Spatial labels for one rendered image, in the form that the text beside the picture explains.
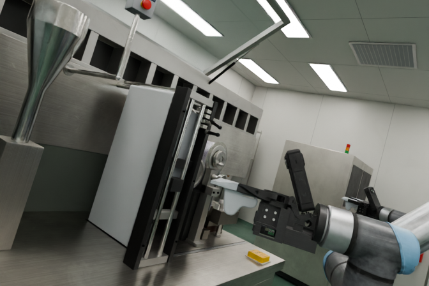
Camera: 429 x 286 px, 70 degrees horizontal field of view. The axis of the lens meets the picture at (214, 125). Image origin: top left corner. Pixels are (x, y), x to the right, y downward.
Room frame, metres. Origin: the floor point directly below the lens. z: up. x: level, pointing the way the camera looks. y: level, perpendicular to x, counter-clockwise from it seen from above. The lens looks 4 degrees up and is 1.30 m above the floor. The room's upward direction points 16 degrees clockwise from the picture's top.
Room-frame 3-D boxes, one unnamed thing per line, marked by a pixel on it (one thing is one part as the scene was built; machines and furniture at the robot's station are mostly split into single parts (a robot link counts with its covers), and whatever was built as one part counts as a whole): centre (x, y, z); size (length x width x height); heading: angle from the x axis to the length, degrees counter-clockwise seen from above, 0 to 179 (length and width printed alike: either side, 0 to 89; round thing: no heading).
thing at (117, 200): (1.13, 0.28, 1.17); 0.34 x 0.05 x 0.54; 53
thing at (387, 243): (0.54, -0.33, 1.21); 0.11 x 0.08 x 0.09; 80
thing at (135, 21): (0.89, 0.31, 1.51); 0.02 x 0.02 x 0.20
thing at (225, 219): (1.55, -0.03, 1.00); 0.40 x 0.16 x 0.06; 53
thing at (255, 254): (1.30, -0.33, 0.91); 0.07 x 0.07 x 0.02; 53
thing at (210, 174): (1.25, -0.06, 1.05); 0.06 x 0.05 x 0.31; 53
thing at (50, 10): (0.79, 0.47, 1.50); 0.14 x 0.14 x 0.06
